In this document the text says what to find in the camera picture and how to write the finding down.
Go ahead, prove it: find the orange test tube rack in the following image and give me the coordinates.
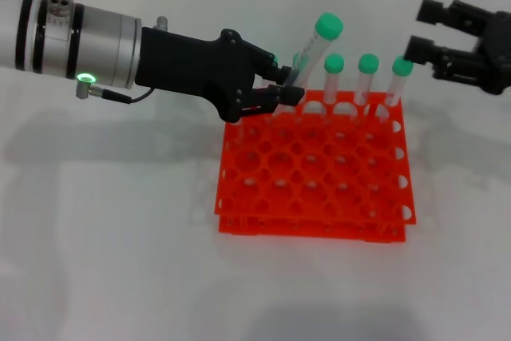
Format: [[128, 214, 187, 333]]
[[214, 87, 418, 244]]

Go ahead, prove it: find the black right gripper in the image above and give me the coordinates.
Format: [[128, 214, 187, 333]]
[[402, 0, 511, 97]]

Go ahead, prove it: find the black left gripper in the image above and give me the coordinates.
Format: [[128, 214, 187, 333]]
[[134, 27, 307, 124]]

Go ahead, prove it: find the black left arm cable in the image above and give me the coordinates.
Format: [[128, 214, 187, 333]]
[[75, 80, 157, 105]]

